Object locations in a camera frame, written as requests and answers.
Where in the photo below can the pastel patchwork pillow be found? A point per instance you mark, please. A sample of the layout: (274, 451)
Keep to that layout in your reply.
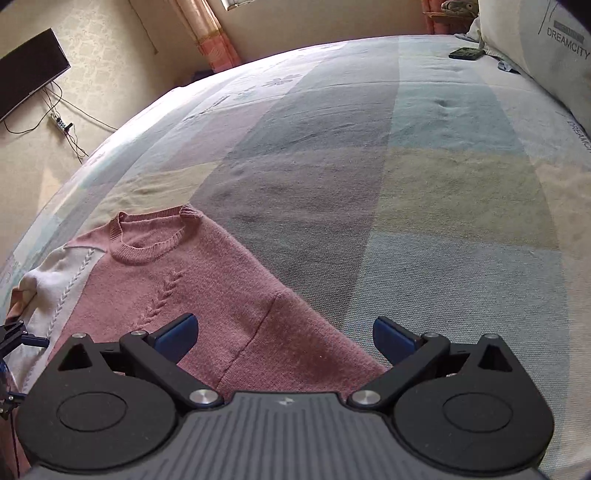
(546, 42)

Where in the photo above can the small dark remote on bed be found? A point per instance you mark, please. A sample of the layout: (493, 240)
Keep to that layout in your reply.
(467, 54)

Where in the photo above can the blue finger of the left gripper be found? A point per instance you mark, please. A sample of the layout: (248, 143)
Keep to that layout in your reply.
(34, 341)
(10, 401)

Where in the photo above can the wooden nightstand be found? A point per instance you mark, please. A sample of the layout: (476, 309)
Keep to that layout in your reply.
(441, 23)

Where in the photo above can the pink and white knit sweater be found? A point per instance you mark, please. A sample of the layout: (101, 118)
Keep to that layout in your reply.
(139, 272)

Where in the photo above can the wall mounted black television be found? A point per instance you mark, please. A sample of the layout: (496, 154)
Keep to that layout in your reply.
(28, 68)

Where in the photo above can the white power strip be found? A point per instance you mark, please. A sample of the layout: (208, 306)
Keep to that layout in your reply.
(60, 124)

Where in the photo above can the cluttered items on nightstand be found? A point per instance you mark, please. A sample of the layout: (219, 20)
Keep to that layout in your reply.
(469, 8)

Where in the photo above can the pastel patchwork bed sheet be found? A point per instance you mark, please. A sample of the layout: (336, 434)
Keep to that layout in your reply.
(376, 177)

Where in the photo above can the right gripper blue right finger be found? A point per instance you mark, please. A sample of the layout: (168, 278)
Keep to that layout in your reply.
(414, 358)

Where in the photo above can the left orange plaid curtain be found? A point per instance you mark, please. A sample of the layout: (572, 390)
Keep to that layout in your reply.
(207, 34)

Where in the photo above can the window with white frame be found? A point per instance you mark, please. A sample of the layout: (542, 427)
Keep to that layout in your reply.
(232, 4)

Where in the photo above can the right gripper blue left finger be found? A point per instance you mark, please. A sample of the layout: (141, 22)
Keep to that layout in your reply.
(154, 357)

